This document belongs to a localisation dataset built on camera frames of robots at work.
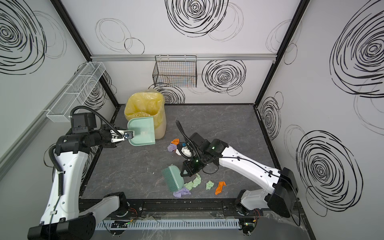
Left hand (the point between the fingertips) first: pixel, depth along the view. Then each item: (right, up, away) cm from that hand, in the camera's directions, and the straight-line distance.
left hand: (121, 128), depth 71 cm
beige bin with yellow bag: (+3, +13, +25) cm, 29 cm away
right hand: (+29, -21, -5) cm, 36 cm away
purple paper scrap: (+20, -14, +25) cm, 35 cm away
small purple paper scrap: (+29, -34, +8) cm, 46 cm away
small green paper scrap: (+36, -30, +11) cm, 49 cm away
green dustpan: (+9, -2, +5) cm, 11 cm away
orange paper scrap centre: (+23, -11, +27) cm, 37 cm away
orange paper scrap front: (+49, -34, +10) cm, 60 cm away
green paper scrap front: (+43, -32, +10) cm, 55 cm away
